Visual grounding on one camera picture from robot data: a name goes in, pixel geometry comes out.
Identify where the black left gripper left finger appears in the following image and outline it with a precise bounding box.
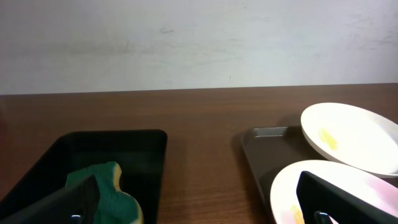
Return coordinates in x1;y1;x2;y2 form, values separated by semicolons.
1;175;100;224

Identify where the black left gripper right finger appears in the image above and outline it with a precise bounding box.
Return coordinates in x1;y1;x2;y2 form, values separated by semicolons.
296;171;397;224

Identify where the green and yellow sponge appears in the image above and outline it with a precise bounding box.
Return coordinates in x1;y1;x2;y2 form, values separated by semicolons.
65;162;144;224

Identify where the brown serving tray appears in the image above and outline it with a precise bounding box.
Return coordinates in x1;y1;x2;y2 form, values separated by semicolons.
241;126;324;223

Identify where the black plastic tray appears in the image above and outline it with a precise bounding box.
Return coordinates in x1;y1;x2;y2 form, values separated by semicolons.
1;129;167;223

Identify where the white plate front left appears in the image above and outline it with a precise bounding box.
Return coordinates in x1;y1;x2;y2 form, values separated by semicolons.
270;160;397;224

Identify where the white plate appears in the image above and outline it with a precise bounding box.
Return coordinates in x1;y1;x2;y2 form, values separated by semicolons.
270;160;397;224
300;103;397;178

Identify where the white plate at back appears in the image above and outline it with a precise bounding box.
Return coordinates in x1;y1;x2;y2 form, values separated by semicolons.
300;103;397;178

